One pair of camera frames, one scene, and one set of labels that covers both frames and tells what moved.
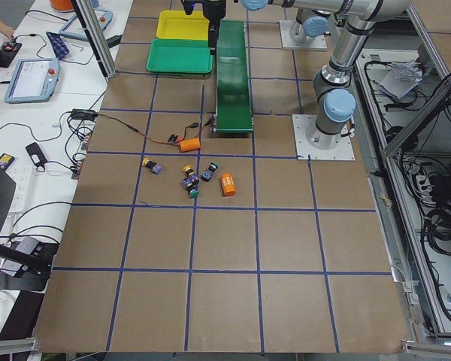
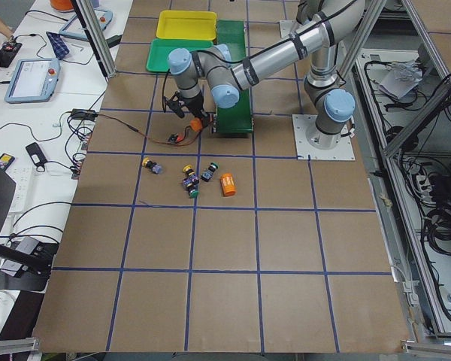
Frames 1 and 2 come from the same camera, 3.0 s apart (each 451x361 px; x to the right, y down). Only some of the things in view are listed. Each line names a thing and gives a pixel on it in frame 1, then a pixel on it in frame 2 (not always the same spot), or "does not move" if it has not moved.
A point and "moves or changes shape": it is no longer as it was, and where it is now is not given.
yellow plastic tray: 178,25 does not move
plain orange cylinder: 188,145 moves or changes shape
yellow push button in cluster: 192,180 does not move
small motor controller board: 172,138 does not move
